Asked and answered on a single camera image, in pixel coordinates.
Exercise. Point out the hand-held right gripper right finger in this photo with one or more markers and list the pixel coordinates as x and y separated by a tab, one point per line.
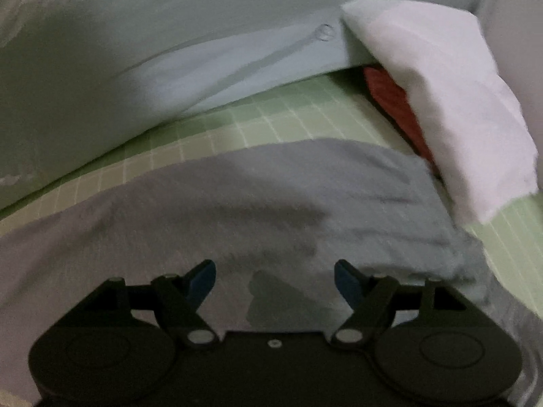
345	282

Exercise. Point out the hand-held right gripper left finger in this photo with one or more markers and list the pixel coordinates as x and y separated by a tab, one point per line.
202	280

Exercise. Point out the pale blue quilt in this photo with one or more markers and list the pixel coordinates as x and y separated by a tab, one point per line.
178	42

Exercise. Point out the green checked bed sheet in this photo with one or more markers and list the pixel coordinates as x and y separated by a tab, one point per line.
271	114

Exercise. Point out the grey garment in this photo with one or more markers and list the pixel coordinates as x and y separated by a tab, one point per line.
271	203

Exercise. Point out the red cloth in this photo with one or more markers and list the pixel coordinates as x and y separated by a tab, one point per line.
398	106

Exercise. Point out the white garment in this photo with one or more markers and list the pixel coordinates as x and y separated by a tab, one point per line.
449	106

